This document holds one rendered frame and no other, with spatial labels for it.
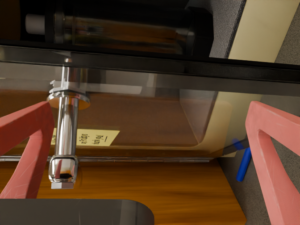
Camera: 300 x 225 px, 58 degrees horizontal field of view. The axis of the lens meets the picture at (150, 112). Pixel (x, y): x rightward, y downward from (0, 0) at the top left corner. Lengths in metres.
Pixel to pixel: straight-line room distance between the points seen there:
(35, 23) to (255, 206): 0.42
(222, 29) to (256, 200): 0.26
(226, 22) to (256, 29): 0.04
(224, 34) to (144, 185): 0.27
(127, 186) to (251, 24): 0.31
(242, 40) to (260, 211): 0.25
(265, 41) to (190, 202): 0.27
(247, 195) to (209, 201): 0.06
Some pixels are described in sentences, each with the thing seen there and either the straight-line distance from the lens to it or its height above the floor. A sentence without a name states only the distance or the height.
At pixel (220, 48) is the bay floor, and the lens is 0.40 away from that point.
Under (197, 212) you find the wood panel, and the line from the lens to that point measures 0.46.
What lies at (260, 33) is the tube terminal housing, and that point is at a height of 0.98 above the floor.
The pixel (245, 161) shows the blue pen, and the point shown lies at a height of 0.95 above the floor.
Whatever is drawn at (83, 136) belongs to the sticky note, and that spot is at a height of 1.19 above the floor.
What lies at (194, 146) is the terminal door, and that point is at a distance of 0.33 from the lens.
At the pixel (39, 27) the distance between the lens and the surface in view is 0.44.
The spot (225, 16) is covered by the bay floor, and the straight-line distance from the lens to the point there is 0.40.
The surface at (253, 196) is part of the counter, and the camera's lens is 0.46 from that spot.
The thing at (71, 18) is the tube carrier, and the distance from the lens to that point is 0.40.
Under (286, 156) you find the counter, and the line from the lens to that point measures 0.39.
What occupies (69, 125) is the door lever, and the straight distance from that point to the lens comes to 0.16.
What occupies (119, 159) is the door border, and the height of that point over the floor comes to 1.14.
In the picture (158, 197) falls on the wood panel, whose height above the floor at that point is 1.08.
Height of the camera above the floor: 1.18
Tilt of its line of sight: 12 degrees down
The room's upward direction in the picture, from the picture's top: 88 degrees counter-clockwise
